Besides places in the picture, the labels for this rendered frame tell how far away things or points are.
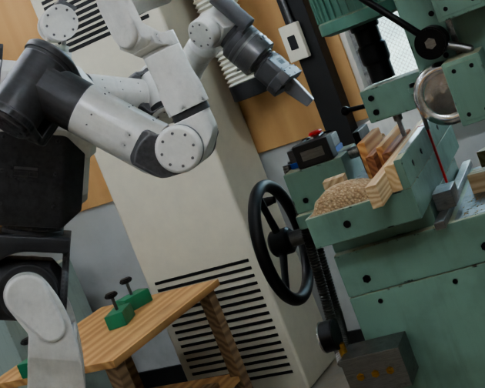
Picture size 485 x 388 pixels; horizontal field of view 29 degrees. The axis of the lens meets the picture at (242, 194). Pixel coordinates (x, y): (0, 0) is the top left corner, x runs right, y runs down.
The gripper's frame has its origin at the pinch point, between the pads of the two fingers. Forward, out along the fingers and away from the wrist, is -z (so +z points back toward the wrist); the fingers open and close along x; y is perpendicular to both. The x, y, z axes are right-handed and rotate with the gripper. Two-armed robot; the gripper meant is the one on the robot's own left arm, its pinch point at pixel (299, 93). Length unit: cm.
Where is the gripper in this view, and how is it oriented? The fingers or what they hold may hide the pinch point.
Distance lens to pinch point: 199.3
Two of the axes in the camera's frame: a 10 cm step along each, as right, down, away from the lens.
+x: -3.2, 2.6, -9.1
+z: -7.5, -6.6, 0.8
